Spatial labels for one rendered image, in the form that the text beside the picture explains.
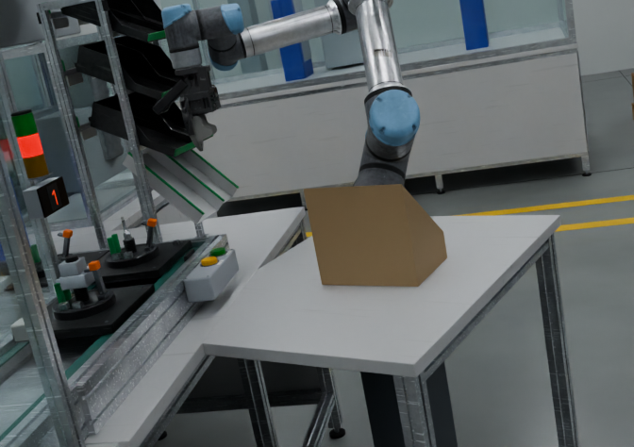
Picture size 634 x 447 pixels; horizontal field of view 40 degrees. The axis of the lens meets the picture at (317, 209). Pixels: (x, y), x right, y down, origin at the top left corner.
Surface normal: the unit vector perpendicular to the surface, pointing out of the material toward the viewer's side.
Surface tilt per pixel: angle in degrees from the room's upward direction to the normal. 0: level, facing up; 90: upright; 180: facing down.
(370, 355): 0
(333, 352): 0
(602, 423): 0
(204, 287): 90
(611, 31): 90
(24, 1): 90
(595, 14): 90
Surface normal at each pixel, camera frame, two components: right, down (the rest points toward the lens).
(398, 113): 0.05, -0.25
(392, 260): -0.48, 0.31
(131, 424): -0.18, -0.95
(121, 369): 0.96, -0.12
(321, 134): -0.21, 0.29
